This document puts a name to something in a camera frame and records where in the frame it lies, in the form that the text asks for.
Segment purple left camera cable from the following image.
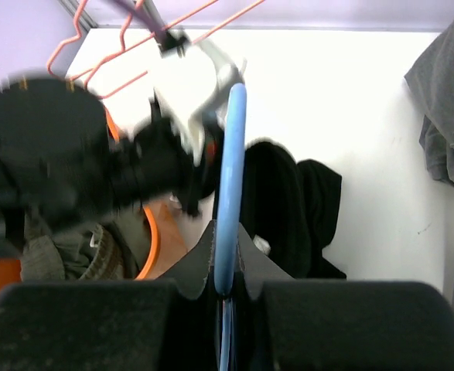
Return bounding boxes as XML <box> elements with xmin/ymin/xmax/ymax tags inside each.
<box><xmin>106</xmin><ymin>0</ymin><xmax>169</xmax><ymax>43</ymax></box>

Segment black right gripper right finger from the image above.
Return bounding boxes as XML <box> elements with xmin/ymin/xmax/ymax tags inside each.
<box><xmin>237</xmin><ymin>230</ymin><xmax>454</xmax><ymax>370</ymax></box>

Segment black shorts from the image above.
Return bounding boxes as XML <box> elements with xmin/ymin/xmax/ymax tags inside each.
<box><xmin>240</xmin><ymin>141</ymin><xmax>346</xmax><ymax>280</ymax></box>

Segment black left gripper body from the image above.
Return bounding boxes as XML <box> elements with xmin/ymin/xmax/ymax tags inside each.
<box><xmin>110</xmin><ymin>111</ymin><xmax>227</xmax><ymax>217</ymax></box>

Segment pink hanger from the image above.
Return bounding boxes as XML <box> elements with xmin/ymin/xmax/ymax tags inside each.
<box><xmin>46</xmin><ymin>1</ymin><xmax>215</xmax><ymax>80</ymax></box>
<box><xmin>76</xmin><ymin>1</ymin><xmax>262</xmax><ymax>100</ymax></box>

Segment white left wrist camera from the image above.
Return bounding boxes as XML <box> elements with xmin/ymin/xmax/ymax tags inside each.
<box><xmin>131</xmin><ymin>29</ymin><xmax>247</xmax><ymax>163</ymax></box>

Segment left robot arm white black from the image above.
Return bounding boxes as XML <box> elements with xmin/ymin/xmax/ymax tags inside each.
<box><xmin>0</xmin><ymin>75</ymin><xmax>224</xmax><ymax>258</ymax></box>

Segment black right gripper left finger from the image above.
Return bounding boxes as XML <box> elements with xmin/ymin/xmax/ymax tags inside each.
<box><xmin>0</xmin><ymin>225</ymin><xmax>216</xmax><ymax>370</ymax></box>

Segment blue hanger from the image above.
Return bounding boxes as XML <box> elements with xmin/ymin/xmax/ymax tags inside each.
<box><xmin>213</xmin><ymin>83</ymin><xmax>247</xmax><ymax>370</ymax></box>

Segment olive green shorts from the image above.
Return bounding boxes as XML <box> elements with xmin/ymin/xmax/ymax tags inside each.
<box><xmin>20</xmin><ymin>210</ymin><xmax>151</xmax><ymax>281</ymax></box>

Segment orange plastic basket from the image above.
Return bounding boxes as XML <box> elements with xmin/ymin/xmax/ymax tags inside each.
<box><xmin>0</xmin><ymin>111</ymin><xmax>191</xmax><ymax>294</ymax></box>

